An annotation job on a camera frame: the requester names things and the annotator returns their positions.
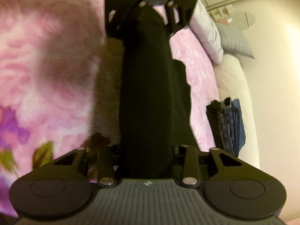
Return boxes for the round glass side table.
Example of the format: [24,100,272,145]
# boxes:
[226,12,256,31]

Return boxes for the black zip-up jacket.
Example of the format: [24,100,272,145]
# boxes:
[119,6,197,179]

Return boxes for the folded dark blue clothes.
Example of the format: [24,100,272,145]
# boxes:
[206,97,246,157]

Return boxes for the pink rose pattern blanket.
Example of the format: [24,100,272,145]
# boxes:
[0,0,220,217]

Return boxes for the grey pillow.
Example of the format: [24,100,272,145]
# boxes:
[216,23,255,59]

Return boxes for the white pillow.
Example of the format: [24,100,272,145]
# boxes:
[190,0,224,64]

